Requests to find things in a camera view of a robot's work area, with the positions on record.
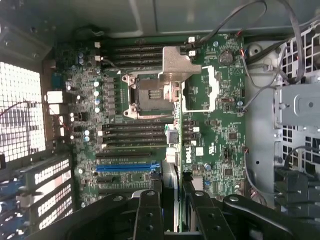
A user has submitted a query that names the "grey chipset heat sink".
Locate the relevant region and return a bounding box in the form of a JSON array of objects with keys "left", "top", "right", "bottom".
[{"left": 192, "top": 175, "right": 204, "bottom": 192}]

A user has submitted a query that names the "blue expansion slot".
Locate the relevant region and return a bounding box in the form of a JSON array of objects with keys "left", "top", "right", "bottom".
[{"left": 96, "top": 162, "right": 161, "bottom": 174}]

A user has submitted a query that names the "black RAM slot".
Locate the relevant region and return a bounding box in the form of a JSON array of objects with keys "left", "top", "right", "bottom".
[
  {"left": 98, "top": 123, "right": 173, "bottom": 130},
  {"left": 99, "top": 36, "right": 196, "bottom": 45},
  {"left": 101, "top": 142, "right": 173, "bottom": 150},
  {"left": 99, "top": 136, "right": 173, "bottom": 143},
  {"left": 94, "top": 56, "right": 164, "bottom": 66},
  {"left": 94, "top": 41, "right": 188, "bottom": 51},
  {"left": 99, "top": 49, "right": 196, "bottom": 58},
  {"left": 98, "top": 129, "right": 173, "bottom": 137}
]

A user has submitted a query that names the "green motherboard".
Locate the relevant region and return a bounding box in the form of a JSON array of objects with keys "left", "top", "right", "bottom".
[{"left": 42, "top": 33, "right": 247, "bottom": 201}]

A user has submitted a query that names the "perforated metal slot cover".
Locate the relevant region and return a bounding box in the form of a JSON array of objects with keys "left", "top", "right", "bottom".
[
  {"left": 31, "top": 156, "right": 73, "bottom": 186},
  {"left": 37, "top": 206, "right": 75, "bottom": 231},
  {"left": 33, "top": 181, "right": 74, "bottom": 213}
]

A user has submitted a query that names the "CPU socket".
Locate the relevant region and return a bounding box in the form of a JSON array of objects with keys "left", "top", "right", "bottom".
[{"left": 121, "top": 73, "right": 176, "bottom": 120}]

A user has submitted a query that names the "metal drive cage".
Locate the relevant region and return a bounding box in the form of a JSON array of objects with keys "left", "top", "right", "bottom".
[{"left": 273, "top": 21, "right": 320, "bottom": 176}]

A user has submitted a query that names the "silver coin battery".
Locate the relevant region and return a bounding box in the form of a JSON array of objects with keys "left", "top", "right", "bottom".
[{"left": 218, "top": 49, "right": 235, "bottom": 66}]

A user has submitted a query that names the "open black PC case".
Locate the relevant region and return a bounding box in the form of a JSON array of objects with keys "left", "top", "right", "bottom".
[{"left": 0, "top": 0, "right": 320, "bottom": 240}]

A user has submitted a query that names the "black wire bundle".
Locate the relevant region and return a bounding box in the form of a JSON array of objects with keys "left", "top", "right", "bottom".
[{"left": 273, "top": 146, "right": 320, "bottom": 218}]

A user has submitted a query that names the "grey wire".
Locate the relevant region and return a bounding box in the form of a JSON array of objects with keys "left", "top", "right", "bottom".
[
  {"left": 284, "top": 0, "right": 306, "bottom": 83},
  {"left": 194, "top": 0, "right": 268, "bottom": 63}
]

